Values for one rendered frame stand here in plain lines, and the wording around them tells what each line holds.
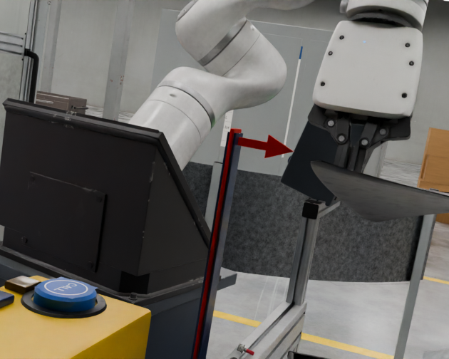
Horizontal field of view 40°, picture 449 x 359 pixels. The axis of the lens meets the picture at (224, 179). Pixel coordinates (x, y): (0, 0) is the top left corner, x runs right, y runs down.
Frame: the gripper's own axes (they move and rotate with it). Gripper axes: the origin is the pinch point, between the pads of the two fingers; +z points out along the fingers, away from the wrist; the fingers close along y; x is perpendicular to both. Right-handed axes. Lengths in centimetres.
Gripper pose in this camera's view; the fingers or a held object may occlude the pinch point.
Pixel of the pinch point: (348, 167)
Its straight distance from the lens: 64.7
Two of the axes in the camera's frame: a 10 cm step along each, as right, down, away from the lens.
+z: -2.5, 9.6, -1.5
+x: 2.9, 2.2, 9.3
